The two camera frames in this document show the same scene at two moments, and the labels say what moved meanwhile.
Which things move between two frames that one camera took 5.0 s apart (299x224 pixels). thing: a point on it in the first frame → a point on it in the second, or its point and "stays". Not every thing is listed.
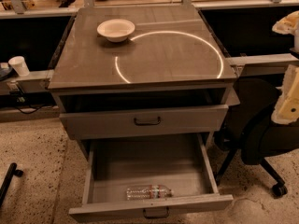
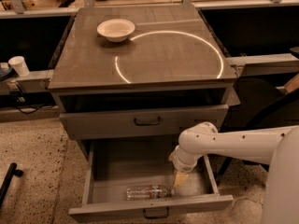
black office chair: x=251 y=130 stays
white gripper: x=289 y=99 → x=181 y=165
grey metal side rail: x=262 y=64 stays
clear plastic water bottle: x=148 y=192 stays
